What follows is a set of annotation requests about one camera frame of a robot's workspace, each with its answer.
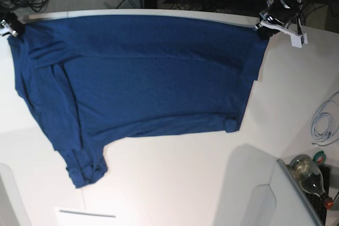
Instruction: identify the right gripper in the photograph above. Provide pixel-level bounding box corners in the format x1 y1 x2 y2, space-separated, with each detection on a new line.
0 12 25 37

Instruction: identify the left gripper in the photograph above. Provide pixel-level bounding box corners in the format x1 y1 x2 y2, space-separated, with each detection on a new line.
254 0 308 48

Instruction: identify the dark blue t-shirt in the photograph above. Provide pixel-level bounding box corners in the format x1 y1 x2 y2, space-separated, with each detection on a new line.
8 15 268 188

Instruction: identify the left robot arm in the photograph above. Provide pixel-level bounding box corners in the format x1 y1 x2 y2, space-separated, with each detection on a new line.
254 0 313 48

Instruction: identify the green tape roll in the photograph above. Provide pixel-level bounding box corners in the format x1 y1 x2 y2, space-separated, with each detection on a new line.
313 150 326 165

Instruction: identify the clear plastic bottle red cap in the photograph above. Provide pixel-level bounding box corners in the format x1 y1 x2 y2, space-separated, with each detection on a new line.
289 155 334 210

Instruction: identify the coiled light blue cable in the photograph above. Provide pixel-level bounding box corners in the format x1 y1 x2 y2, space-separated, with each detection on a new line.
310 97 339 147

